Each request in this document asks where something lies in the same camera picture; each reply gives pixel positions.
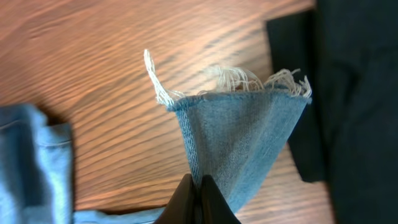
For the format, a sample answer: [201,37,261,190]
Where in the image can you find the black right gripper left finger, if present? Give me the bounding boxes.
[154,174,195,224]

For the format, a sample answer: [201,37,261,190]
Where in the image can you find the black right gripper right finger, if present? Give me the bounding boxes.
[200,175,241,224]

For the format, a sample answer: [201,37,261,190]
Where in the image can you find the light blue denim jeans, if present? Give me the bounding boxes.
[1,52,312,223]

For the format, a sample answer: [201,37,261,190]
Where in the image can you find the black folded garment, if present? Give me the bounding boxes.
[266,0,397,223]

